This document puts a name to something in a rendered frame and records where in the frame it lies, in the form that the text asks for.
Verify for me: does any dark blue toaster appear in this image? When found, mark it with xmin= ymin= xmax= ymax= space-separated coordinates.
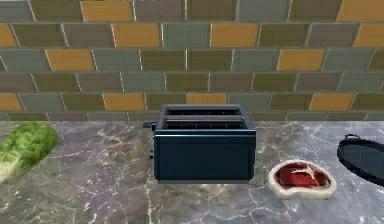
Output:
xmin=142 ymin=103 xmax=258 ymax=185

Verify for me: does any raw red steak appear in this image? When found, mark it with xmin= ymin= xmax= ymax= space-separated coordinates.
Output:
xmin=267 ymin=159 xmax=338 ymax=201

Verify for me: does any green lettuce head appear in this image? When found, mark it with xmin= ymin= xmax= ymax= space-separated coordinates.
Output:
xmin=0 ymin=121 xmax=59 ymax=183

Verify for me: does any black frying pan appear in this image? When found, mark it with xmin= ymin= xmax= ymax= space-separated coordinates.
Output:
xmin=336 ymin=133 xmax=384 ymax=188

